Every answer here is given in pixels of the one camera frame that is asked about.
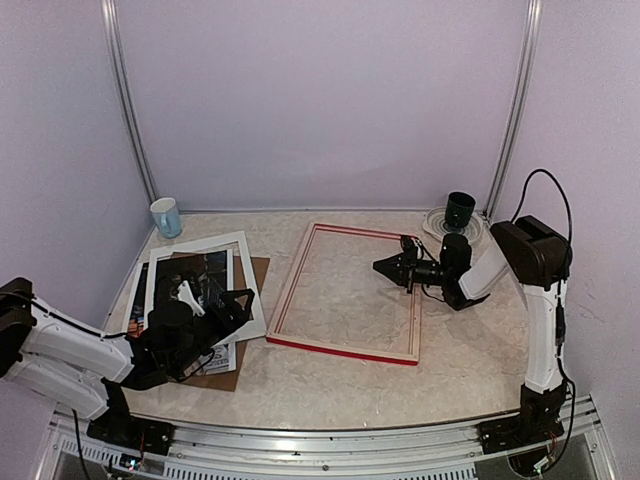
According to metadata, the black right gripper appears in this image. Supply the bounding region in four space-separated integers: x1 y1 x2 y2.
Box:
374 245 452 293

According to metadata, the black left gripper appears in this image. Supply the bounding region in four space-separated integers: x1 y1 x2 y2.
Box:
170 288 254 375

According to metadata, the red wooden picture frame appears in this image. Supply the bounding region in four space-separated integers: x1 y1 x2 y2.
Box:
266 222 422 366

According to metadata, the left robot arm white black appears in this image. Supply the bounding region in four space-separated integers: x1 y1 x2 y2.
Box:
1 277 255 445

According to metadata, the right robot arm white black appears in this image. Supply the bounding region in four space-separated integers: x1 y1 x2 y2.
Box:
372 215 572 453

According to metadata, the cat photo print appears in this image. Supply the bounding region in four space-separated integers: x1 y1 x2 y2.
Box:
153 251 229 310

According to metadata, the white mat board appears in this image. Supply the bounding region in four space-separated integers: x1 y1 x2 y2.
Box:
129 231 266 348

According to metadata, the white patterned plate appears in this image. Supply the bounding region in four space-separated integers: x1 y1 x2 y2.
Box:
422 206 484 246

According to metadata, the brown backing cardboard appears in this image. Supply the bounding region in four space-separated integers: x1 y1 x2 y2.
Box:
174 256 272 394

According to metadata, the dark green cup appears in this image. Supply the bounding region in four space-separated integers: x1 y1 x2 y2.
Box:
445 191 476 232

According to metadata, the light blue mug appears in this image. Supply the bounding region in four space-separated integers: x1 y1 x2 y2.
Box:
150 197 182 239

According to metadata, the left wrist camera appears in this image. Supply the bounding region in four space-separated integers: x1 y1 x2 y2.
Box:
177 280 205 317

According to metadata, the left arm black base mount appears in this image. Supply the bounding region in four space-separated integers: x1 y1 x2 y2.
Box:
87 416 175 456

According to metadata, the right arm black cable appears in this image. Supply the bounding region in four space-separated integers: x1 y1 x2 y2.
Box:
509 168 574 281

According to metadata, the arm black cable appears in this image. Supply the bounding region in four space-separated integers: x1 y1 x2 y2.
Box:
0 289 146 341
509 168 574 281

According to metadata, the aluminium front rail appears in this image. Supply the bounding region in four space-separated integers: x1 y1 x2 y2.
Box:
30 396 620 479

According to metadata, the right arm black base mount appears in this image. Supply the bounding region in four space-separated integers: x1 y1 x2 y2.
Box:
477 415 564 455

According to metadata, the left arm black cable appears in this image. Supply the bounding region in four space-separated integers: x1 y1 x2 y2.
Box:
0 289 146 341

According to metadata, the right aluminium corner post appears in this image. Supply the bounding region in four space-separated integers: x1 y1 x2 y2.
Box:
483 0 543 220

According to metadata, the aluminium corner post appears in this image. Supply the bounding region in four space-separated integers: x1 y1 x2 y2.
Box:
101 0 158 204
483 0 543 220

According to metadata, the left aluminium corner post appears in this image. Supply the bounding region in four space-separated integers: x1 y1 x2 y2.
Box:
101 0 158 204

